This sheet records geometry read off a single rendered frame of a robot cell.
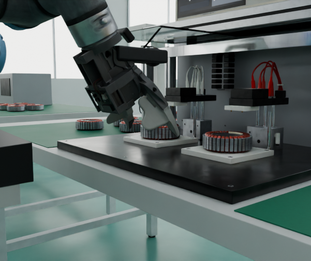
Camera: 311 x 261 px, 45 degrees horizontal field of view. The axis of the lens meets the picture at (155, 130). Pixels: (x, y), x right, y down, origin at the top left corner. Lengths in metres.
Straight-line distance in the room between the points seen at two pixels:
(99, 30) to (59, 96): 5.20
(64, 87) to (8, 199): 5.13
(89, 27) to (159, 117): 0.19
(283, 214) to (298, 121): 0.52
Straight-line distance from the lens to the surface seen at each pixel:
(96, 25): 0.61
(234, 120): 1.18
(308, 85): 1.04
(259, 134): 0.97
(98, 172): 0.83
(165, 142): 0.96
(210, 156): 0.81
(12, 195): 0.75
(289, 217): 0.56
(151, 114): 0.64
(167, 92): 1.08
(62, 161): 0.98
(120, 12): 6.43
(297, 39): 0.88
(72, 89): 5.88
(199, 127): 1.10
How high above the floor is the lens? 0.93
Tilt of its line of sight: 7 degrees down
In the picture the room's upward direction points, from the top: straight up
